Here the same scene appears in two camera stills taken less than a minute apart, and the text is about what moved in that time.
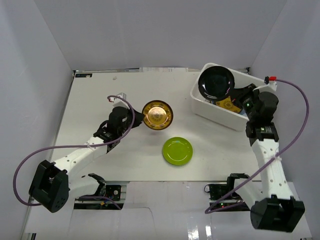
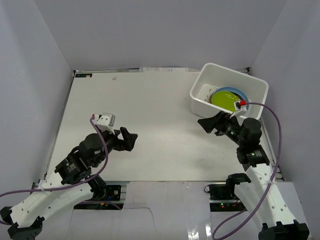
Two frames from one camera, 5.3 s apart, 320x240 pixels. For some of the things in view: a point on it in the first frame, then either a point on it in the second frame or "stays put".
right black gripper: x=237 y=95 to x=221 y=120
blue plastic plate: x=244 y=112 to x=234 y=89
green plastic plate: x=177 y=151 to x=225 y=99
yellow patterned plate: x=227 y=103 to x=208 y=98
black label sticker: x=83 y=75 stays put
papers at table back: x=163 y=69 stays put
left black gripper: x=135 y=118 to x=121 y=141
